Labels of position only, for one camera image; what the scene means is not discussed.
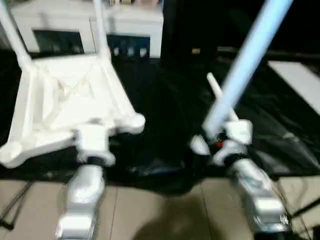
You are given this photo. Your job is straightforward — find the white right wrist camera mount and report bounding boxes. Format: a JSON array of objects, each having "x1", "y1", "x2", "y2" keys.
[{"x1": 211, "y1": 119, "x2": 253, "y2": 166}]

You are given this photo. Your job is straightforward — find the thin black loose wires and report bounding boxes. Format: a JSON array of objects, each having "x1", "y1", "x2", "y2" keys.
[{"x1": 274, "y1": 178, "x2": 320, "y2": 240}]

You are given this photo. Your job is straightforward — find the white plastic table leg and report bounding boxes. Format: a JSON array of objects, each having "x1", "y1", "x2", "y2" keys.
[
  {"x1": 0, "y1": 0, "x2": 34, "y2": 66},
  {"x1": 93, "y1": 0, "x2": 113, "y2": 62},
  {"x1": 190, "y1": 0, "x2": 295, "y2": 156},
  {"x1": 206, "y1": 72, "x2": 241, "y2": 124}
]

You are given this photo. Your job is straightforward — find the black mat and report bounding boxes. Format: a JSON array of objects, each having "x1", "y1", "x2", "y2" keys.
[{"x1": 0, "y1": 47, "x2": 320, "y2": 197}]

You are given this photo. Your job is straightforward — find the white sideboard cabinet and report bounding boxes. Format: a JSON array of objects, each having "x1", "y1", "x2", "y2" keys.
[{"x1": 10, "y1": 0, "x2": 165, "y2": 59}]

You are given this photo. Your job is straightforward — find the white flat board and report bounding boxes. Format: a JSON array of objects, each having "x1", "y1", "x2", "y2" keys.
[{"x1": 268, "y1": 60, "x2": 320, "y2": 114}]

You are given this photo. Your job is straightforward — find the black metal stand bar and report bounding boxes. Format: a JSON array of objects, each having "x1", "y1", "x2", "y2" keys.
[
  {"x1": 291, "y1": 198, "x2": 320, "y2": 219},
  {"x1": 0, "y1": 180, "x2": 34, "y2": 231}
]

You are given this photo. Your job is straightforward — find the black metal rail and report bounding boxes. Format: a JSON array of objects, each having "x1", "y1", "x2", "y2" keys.
[{"x1": 216, "y1": 46, "x2": 320, "y2": 60}]

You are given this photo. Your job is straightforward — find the white plastic table top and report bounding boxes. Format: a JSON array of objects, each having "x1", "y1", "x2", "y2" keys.
[{"x1": 0, "y1": 53, "x2": 147, "y2": 169}]

